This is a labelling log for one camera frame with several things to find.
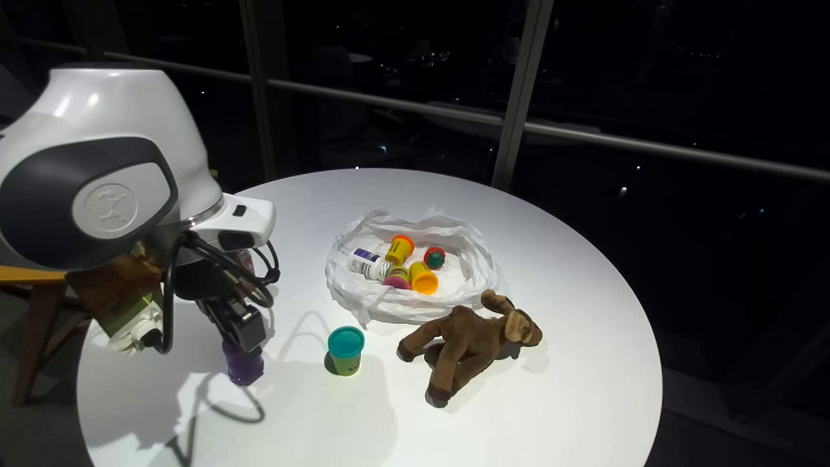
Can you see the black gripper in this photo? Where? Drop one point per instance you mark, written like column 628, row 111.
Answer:
column 228, row 298

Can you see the purple plastic cup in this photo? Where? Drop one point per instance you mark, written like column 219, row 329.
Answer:
column 241, row 369

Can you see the green cup with teal lid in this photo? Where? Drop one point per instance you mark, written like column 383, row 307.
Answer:
column 346, row 351

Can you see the yellow cup with orange rim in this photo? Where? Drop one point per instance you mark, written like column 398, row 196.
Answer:
column 400, row 250
column 423, row 280

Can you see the brown plush animal toy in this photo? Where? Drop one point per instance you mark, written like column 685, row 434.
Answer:
column 467, row 341

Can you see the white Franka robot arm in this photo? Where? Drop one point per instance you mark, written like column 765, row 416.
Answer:
column 105, row 157

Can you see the yellow cup with pink lid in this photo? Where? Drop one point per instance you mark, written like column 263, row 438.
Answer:
column 398, row 276

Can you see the wooden armchair with grey cushion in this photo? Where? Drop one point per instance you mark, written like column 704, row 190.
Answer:
column 34, row 346

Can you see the clear plastic bag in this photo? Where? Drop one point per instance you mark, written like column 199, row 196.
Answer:
column 467, row 276

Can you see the wrist camera on wooden plate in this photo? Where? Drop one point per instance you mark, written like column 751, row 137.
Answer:
column 120, row 302

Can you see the dark window post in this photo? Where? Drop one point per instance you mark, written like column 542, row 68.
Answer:
column 258, row 87

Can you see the horizontal window rail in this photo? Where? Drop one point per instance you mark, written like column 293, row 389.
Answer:
column 690, row 151

